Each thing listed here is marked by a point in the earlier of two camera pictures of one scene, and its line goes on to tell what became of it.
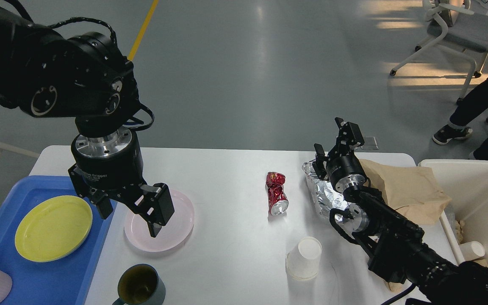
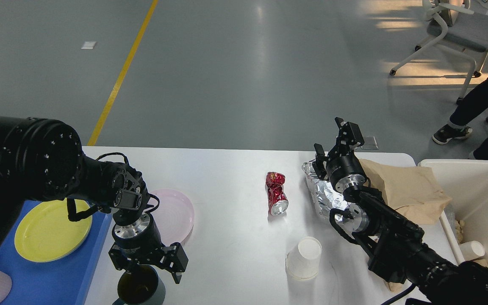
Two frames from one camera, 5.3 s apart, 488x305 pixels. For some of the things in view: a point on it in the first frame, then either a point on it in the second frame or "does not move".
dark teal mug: x=140 y=284 does not move
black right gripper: x=345 y=170 does not move
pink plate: x=176 y=231 does not move
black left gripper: x=110 y=167 -> x=140 y=242
